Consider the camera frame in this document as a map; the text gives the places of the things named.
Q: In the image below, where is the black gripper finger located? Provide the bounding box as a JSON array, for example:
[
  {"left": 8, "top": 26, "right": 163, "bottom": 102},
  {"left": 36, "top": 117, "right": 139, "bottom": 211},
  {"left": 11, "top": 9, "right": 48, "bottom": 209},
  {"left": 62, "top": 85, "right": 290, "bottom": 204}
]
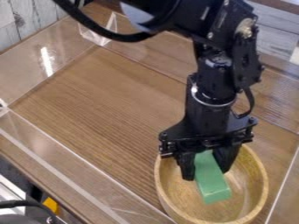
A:
[
  {"left": 212, "top": 145, "right": 241, "bottom": 173},
  {"left": 178, "top": 152, "right": 195, "bottom": 181}
]

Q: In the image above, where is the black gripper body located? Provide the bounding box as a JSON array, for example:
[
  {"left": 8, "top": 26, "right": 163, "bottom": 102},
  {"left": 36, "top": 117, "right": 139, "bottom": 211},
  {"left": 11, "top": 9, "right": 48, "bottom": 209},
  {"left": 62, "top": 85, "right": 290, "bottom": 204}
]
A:
[{"left": 159, "top": 75, "right": 258, "bottom": 159}]

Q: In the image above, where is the green rectangular block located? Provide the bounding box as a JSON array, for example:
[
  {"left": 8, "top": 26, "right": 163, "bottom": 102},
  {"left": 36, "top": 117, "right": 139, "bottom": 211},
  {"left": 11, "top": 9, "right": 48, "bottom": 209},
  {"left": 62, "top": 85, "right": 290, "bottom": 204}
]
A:
[{"left": 194, "top": 150, "right": 231, "bottom": 204}]

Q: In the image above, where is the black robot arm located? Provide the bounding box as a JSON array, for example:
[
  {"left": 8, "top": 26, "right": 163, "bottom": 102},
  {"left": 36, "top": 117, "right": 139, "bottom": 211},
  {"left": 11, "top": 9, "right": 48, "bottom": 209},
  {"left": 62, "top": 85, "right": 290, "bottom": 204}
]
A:
[{"left": 120, "top": 0, "right": 265, "bottom": 181}]

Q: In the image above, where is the brown wooden bowl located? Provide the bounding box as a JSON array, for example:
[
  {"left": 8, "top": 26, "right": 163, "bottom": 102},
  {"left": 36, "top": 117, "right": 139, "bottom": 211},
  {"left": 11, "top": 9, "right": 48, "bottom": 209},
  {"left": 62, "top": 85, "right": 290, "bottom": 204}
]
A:
[{"left": 154, "top": 145, "right": 269, "bottom": 224}]

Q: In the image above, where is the yellow tag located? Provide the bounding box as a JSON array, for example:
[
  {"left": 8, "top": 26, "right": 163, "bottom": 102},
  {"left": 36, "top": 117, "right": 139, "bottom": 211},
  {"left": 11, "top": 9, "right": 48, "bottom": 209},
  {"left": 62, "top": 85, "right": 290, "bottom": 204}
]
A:
[{"left": 43, "top": 197, "right": 60, "bottom": 214}]

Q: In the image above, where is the clear acrylic tray wall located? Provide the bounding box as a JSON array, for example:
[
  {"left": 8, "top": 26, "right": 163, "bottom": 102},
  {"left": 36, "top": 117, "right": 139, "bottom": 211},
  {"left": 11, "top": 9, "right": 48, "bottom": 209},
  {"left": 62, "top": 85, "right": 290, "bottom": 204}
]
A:
[{"left": 0, "top": 99, "right": 122, "bottom": 224}]

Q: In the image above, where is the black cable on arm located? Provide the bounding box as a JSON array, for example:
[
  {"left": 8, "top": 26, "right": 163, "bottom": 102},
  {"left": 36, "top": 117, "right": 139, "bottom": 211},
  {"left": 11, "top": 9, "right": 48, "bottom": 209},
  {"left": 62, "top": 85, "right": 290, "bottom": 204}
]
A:
[{"left": 51, "top": 0, "right": 154, "bottom": 43}]

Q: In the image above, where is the clear acrylic corner bracket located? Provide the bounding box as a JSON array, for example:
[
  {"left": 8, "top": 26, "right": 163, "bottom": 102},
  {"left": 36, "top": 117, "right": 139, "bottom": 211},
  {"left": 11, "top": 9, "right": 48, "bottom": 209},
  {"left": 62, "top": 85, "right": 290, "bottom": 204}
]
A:
[{"left": 79, "top": 12, "right": 118, "bottom": 47}]

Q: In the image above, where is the black cable bottom left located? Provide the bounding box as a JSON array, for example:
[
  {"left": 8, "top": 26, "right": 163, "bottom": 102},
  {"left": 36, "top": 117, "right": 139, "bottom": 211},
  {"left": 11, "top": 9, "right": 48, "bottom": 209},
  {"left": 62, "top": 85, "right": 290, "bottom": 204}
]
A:
[{"left": 0, "top": 199, "right": 56, "bottom": 224}]

